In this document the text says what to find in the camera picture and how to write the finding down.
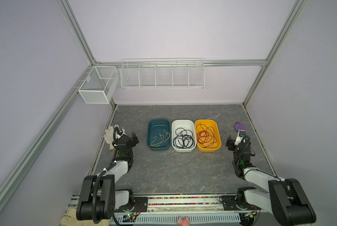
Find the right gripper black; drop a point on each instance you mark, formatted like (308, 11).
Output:
(230, 143)

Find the white work glove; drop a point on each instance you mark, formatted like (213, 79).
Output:
(108, 136)

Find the pink object at front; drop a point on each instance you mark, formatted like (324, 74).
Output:
(183, 221)

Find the white plastic bin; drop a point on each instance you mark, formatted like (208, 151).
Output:
(183, 136)

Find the dark teal plastic bin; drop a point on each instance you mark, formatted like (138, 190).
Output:
(159, 135)

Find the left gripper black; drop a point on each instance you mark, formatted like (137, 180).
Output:
(133, 140)

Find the long white wire basket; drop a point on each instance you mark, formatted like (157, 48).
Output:
(162, 73)

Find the yellow plastic bin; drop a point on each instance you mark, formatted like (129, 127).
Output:
(207, 135)

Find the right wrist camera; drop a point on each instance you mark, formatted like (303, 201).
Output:
(241, 134)

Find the purple pink toy trowel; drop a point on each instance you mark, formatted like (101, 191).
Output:
(239, 126)

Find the small white mesh basket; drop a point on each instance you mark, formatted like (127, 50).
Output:
(99, 85)

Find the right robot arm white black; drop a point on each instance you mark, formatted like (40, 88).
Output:
(284, 198)

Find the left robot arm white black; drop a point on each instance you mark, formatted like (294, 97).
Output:
(99, 198)

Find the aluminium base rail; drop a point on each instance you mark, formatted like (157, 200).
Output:
(192, 203)

